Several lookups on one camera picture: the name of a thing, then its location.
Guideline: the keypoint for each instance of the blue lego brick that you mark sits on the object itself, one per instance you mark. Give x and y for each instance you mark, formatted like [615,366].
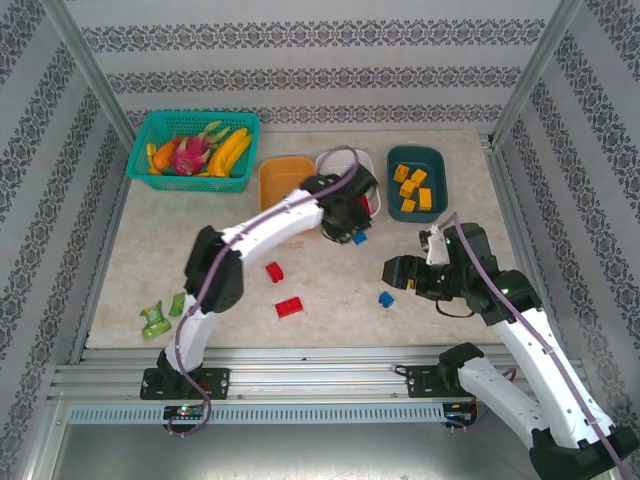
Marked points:
[385,299]
[359,238]

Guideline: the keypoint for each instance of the red lego brick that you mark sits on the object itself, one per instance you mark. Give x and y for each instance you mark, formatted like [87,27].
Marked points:
[289,307]
[274,273]
[364,204]

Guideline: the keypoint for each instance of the yellow lego brick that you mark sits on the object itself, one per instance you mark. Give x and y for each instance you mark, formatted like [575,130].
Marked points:
[408,188]
[425,198]
[408,205]
[419,177]
[401,173]

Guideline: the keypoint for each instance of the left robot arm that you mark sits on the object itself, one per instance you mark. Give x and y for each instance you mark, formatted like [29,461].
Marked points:
[270,225]

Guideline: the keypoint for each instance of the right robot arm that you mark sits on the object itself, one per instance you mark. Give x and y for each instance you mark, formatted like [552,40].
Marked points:
[530,350]

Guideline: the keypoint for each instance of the white plastic container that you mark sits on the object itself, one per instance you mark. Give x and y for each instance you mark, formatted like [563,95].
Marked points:
[340,161]

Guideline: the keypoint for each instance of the orange plastic container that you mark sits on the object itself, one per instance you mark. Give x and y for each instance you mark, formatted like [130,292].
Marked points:
[282,177]

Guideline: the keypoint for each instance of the dark teal plastic container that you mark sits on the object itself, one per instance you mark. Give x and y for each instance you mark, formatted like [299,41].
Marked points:
[437,170]

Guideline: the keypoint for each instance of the yellow toy banana bunch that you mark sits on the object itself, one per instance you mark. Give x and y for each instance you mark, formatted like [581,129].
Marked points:
[227,152]

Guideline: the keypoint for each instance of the small circuit board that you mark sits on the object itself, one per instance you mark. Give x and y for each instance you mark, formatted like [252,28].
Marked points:
[460,417]
[184,412]

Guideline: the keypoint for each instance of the teal plastic basket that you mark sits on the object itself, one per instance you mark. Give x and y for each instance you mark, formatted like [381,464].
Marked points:
[200,184]

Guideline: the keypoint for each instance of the pink toy dragon fruit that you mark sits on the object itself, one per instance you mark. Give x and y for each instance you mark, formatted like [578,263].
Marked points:
[187,154]

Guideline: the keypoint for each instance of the orange toy fruit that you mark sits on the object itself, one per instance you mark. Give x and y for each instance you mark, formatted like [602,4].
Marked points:
[162,155]

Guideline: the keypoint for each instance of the small yellow toy fruit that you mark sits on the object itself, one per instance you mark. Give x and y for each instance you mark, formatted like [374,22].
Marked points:
[150,156]

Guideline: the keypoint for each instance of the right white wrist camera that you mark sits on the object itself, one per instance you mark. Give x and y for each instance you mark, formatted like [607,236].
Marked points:
[433,246]

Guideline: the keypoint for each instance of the aluminium side rail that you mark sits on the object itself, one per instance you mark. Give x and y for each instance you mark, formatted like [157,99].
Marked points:
[507,200]
[112,225]

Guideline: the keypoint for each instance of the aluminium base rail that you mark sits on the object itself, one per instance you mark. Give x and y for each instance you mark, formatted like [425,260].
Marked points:
[320,375]

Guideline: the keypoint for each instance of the aluminium frame post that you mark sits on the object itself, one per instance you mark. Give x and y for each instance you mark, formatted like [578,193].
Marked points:
[535,65]
[90,65]

